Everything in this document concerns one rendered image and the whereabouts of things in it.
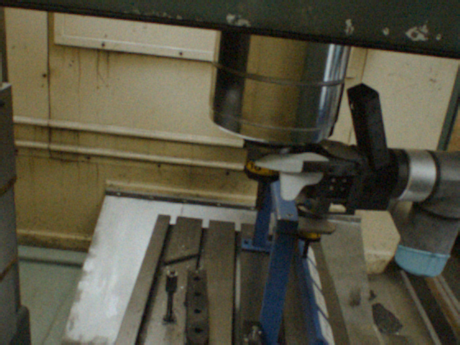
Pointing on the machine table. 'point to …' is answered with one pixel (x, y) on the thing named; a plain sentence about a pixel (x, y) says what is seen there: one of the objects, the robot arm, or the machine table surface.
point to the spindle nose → (276, 88)
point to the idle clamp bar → (200, 292)
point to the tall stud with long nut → (170, 293)
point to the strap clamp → (251, 328)
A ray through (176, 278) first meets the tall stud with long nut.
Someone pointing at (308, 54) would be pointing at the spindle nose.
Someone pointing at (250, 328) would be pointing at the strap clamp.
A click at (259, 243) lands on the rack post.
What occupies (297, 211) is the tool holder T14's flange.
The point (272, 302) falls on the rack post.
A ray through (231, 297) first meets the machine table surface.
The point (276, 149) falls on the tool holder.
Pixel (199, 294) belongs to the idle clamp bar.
